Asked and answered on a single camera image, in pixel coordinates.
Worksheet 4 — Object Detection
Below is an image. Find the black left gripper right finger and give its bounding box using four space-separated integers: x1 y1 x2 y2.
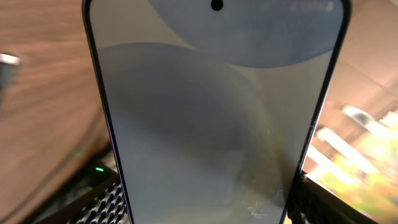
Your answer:
287 172 376 224

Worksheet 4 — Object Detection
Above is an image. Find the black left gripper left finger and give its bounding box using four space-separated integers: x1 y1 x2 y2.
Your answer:
34 175 127 224

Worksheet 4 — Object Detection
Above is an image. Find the Samsung Galaxy smartphone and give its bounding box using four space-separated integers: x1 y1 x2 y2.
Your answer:
82 0 351 224

